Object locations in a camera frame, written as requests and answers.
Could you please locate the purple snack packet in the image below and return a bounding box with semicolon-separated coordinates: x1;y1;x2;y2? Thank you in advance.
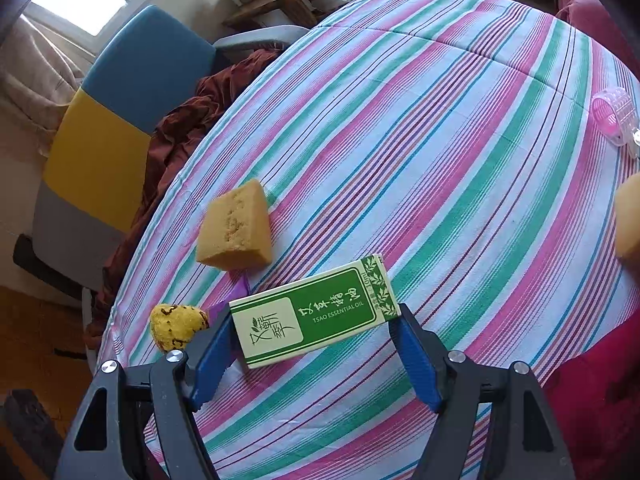
210;275;251;326

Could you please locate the yellow sponge block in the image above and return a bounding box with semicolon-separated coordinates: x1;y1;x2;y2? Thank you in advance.
614;172;640;261
195;178;275;272

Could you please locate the pink hair roller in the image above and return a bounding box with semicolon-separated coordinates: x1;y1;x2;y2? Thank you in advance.
592;87;640;148

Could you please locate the beige curtain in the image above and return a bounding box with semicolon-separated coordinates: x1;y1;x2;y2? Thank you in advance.
0;15;96;126

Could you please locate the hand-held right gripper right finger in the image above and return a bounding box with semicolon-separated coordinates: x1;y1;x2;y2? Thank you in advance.
390;304;576;480

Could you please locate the white green carton box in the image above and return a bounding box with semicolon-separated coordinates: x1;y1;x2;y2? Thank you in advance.
229;254;401;370

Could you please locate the grey yellow blue chair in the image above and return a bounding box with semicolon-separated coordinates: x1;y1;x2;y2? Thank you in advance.
32;5;308;361

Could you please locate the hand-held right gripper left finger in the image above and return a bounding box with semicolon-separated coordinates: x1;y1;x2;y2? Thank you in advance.
55;309;237;480

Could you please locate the yellow mesh wrapped item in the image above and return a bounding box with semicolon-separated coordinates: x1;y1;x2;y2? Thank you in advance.
150;302;210;353

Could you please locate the maroon cloth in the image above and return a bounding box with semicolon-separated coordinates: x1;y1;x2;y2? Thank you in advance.
95;49;286;331

